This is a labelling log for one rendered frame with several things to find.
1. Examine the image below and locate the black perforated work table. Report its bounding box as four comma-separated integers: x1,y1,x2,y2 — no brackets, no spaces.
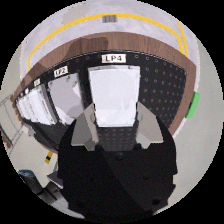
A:
16,50,187,151

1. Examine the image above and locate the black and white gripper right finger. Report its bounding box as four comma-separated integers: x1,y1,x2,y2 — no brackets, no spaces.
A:
136,102,178,175

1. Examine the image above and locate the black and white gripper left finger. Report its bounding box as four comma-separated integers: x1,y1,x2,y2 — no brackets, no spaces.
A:
57,103,99,179

